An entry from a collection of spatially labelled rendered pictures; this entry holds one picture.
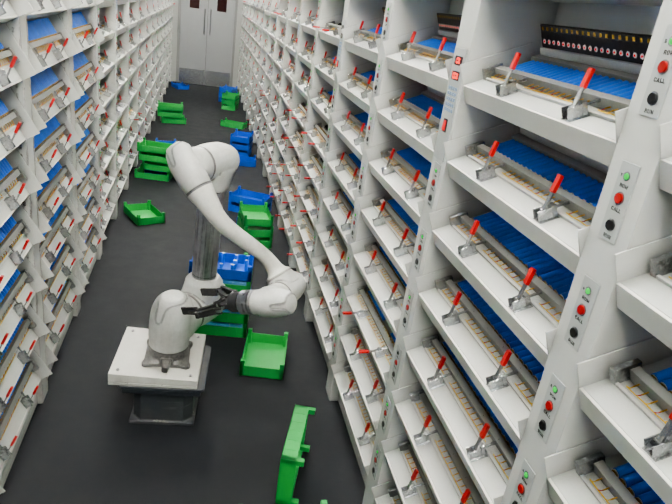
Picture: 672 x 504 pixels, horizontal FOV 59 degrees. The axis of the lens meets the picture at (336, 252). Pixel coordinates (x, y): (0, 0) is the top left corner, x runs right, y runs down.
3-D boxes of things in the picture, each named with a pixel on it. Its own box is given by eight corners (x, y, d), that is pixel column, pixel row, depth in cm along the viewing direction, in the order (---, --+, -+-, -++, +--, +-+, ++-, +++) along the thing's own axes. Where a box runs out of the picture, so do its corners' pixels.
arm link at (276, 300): (250, 321, 209) (267, 308, 221) (289, 322, 203) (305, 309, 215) (245, 292, 206) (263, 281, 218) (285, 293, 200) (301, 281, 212)
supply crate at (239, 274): (188, 276, 286) (189, 261, 283) (195, 259, 304) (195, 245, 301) (250, 282, 289) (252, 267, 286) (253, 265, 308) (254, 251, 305)
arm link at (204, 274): (170, 322, 244) (203, 302, 263) (202, 336, 239) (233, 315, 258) (181, 140, 214) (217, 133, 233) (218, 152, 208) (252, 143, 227)
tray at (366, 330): (389, 395, 191) (382, 373, 187) (348, 305, 245) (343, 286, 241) (447, 375, 192) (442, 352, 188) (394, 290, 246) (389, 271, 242)
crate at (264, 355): (282, 380, 272) (284, 365, 269) (238, 375, 271) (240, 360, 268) (286, 345, 300) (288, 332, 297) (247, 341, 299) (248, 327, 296)
